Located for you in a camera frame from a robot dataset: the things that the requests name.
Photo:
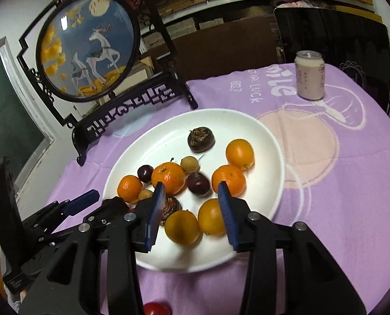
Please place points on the round deer embroidery screen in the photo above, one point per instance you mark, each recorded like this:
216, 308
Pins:
77, 53

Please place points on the yellow-green tomato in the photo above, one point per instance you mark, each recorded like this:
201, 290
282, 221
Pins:
182, 228
210, 219

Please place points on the white oval plate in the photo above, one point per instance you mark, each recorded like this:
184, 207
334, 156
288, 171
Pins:
191, 154

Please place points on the dark purple plum with stem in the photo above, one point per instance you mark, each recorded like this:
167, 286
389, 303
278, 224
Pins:
198, 184

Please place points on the black chair back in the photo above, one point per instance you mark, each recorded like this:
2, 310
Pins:
354, 44

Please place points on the small orange citrus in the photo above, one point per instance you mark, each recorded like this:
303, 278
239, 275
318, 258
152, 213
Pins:
234, 178

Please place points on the large orange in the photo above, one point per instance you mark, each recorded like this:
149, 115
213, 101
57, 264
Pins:
129, 188

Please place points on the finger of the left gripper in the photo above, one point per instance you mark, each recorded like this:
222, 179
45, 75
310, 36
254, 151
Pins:
80, 202
106, 212

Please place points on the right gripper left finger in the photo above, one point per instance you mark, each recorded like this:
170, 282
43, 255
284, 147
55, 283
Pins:
70, 282

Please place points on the tan longan fruit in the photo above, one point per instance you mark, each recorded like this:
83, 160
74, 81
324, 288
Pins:
189, 164

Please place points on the pale pink drink can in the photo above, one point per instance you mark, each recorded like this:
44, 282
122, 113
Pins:
310, 75

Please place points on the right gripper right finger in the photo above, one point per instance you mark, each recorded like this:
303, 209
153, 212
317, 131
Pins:
314, 282

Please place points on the oval orange kumquat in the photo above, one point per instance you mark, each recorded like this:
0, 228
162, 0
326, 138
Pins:
239, 153

